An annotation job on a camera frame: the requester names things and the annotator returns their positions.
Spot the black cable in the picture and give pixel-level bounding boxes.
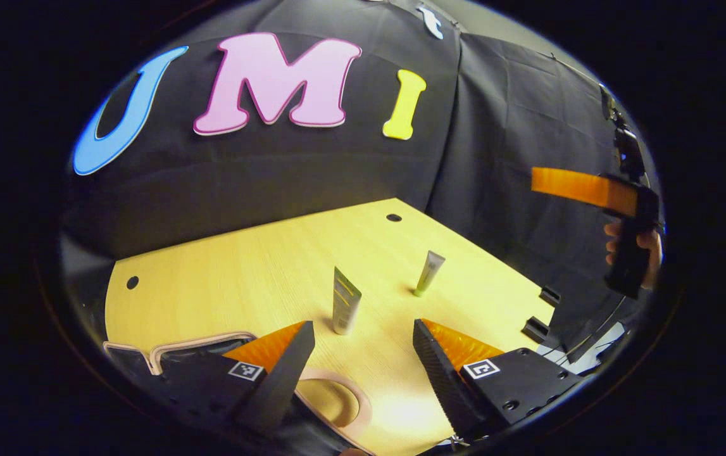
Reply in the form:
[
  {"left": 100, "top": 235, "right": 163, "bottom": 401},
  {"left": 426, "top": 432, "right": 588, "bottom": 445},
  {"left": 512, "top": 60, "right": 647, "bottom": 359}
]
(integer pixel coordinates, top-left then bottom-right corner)
[{"left": 562, "top": 296, "right": 628, "bottom": 357}]

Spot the silver striped skincare tube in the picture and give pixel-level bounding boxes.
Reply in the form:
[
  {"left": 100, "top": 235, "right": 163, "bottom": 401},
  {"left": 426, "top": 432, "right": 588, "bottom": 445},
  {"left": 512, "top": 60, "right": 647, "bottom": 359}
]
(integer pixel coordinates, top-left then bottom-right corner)
[{"left": 332, "top": 266, "right": 363, "bottom": 336}]

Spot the black backdrop cloth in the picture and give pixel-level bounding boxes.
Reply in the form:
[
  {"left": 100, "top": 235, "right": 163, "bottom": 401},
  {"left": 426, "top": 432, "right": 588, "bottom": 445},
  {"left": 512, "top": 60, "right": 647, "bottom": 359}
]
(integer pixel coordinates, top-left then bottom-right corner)
[{"left": 59, "top": 0, "right": 661, "bottom": 355}]

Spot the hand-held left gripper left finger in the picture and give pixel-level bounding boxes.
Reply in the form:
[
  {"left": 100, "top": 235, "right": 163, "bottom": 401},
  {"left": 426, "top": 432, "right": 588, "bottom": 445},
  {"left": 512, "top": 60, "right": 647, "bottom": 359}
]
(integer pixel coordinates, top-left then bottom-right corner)
[{"left": 132, "top": 320, "right": 316, "bottom": 439}]

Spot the green capped skincare tube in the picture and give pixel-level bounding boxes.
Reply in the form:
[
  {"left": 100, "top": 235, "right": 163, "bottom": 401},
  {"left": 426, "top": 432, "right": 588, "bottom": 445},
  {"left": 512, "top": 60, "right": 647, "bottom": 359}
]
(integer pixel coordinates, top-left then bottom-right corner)
[{"left": 413, "top": 250, "right": 446, "bottom": 298}]

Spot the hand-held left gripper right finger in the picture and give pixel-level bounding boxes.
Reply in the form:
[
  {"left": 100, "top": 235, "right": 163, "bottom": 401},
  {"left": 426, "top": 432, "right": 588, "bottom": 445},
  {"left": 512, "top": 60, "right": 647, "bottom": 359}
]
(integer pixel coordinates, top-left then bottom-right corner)
[{"left": 412, "top": 319, "right": 585, "bottom": 442}]

